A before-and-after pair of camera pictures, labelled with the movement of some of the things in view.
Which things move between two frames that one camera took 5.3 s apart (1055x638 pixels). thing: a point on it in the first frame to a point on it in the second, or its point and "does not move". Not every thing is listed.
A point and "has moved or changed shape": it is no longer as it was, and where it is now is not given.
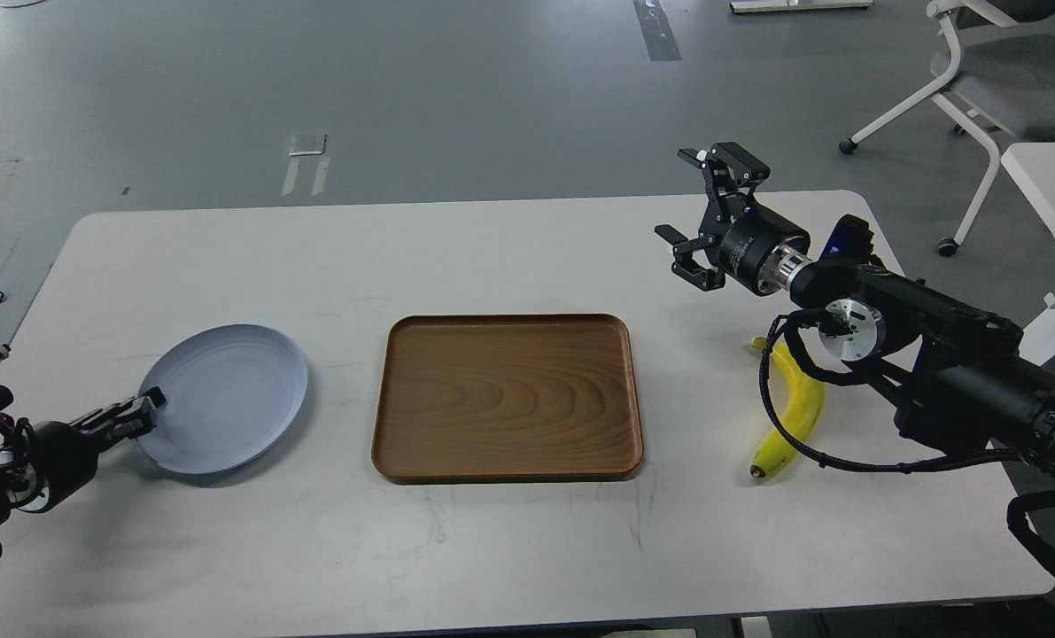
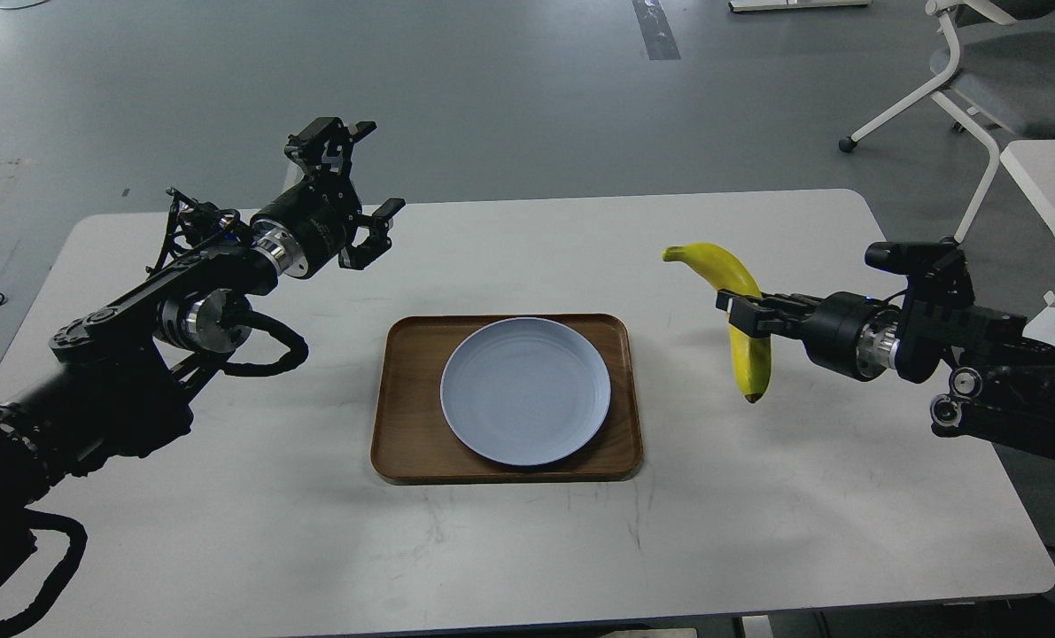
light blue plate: x=231 y=392 to x=525 y=391
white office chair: x=1029 y=77 does not move
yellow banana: x=798 y=401 has moved or changed shape
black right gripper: x=757 y=247 to x=855 y=335
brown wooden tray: x=507 y=399 does not move
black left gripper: x=67 y=458 to x=301 y=231
